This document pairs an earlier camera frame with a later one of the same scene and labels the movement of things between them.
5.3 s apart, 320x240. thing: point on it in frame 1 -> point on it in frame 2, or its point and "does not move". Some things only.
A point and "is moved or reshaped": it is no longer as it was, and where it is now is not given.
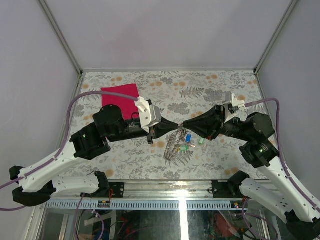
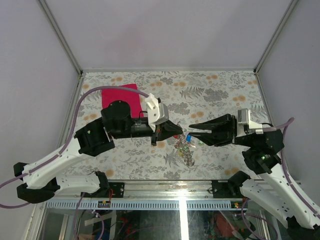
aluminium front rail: x=167 y=195 does not move
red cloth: x=127 y=106 does not move
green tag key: x=184 y=148 is moved or reshaped
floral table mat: x=177 y=154 does not move
